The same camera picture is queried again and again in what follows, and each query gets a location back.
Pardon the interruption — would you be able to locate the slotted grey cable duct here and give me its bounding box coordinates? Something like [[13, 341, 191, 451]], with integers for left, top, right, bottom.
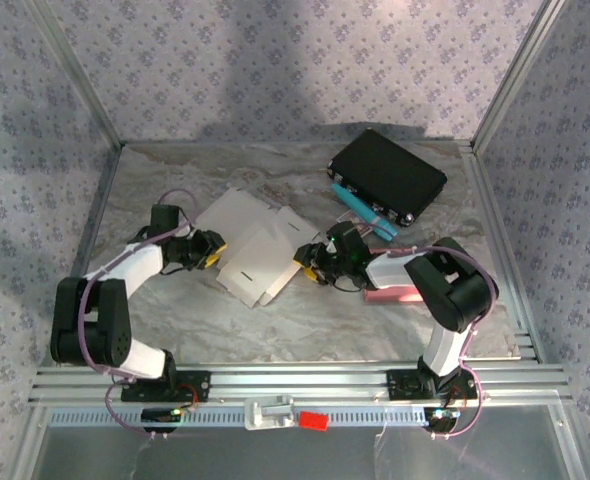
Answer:
[[48, 405, 441, 429]]

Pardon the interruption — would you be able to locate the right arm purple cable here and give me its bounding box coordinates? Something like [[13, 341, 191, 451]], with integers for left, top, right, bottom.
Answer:
[[369, 244, 500, 442]]

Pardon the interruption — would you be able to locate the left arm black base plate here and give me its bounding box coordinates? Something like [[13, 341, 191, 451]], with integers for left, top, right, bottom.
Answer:
[[120, 369, 212, 403]]

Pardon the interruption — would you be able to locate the black hard case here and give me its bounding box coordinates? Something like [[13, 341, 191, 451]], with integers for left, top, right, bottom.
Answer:
[[327, 128, 449, 226]]

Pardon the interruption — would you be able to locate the red plastic block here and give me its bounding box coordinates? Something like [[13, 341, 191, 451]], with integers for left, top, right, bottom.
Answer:
[[298, 410, 330, 431]]

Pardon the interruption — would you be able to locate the plain white paper box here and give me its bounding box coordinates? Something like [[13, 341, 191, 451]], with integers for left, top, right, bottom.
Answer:
[[194, 187, 322, 307]]

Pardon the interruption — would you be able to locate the white plastic bracket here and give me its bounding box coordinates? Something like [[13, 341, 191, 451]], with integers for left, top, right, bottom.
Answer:
[[243, 394, 296, 431]]

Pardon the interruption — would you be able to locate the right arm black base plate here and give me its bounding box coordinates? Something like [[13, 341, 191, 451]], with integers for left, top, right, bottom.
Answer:
[[387, 368, 479, 401]]

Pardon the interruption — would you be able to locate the aluminium table edge rail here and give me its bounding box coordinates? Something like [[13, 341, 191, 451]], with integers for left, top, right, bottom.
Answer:
[[457, 142, 544, 364], [42, 143, 124, 369]]

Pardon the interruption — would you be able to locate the pink and white paper box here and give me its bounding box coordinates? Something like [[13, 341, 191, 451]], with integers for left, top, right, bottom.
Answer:
[[362, 244, 426, 305]]

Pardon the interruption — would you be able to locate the wide aluminium frame rail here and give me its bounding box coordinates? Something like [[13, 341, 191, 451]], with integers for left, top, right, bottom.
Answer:
[[27, 363, 574, 406]]

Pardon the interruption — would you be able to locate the grey metal sheet panel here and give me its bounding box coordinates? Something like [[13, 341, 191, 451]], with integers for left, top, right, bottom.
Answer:
[[19, 405, 584, 480]]

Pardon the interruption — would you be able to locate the aluminium frame post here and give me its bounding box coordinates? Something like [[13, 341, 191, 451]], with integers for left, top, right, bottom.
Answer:
[[27, 0, 126, 149], [472, 0, 571, 151]]

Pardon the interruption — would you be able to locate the teal pen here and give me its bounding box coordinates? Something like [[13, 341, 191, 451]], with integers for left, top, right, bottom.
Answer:
[[330, 182, 399, 240]]

